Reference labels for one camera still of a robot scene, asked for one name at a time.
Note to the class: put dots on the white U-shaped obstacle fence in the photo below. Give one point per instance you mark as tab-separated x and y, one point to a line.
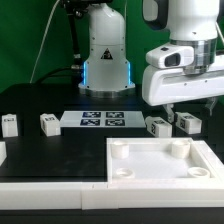
103	195

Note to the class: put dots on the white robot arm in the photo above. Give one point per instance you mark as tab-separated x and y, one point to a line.
186	68

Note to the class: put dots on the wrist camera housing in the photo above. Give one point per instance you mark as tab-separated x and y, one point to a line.
169	56

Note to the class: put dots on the white marker sheet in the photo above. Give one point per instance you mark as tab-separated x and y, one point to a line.
102	119

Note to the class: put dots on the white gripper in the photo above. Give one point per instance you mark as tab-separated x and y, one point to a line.
167	86

